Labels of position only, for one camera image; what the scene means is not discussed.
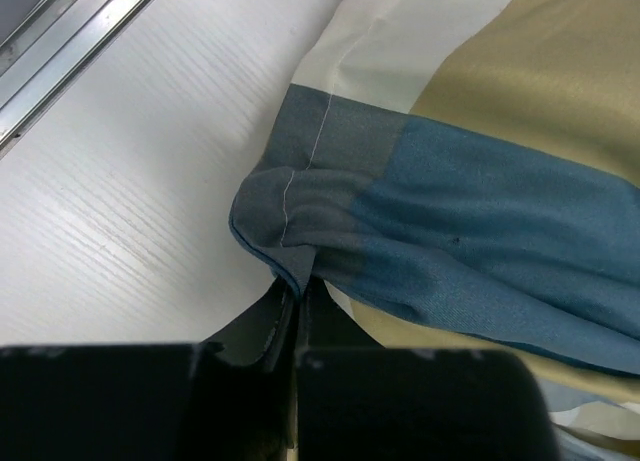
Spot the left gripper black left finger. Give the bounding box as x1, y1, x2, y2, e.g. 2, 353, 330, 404
203, 277, 295, 369

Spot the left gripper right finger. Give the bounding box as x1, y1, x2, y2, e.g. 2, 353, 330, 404
297, 277, 382, 353

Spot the blue beige checked pillowcase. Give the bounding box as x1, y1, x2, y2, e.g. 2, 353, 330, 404
229, 0, 639, 460

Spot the left side aluminium rail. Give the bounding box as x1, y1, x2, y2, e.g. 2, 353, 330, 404
1, 0, 154, 156

